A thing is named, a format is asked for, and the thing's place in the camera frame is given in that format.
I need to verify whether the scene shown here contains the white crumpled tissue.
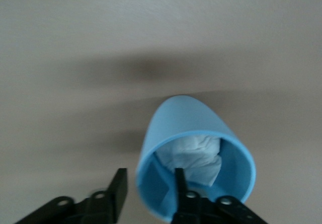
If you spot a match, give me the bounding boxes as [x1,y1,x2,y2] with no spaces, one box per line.
[154,132,223,186]

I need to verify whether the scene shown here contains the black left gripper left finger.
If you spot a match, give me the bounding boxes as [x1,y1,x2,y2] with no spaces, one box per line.
[15,168,129,224]

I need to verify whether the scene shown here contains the blue plastic cup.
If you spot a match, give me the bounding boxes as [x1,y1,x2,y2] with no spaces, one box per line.
[135,95,257,223]

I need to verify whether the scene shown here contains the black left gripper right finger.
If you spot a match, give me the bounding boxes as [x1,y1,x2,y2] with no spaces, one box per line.
[171,168,267,224]

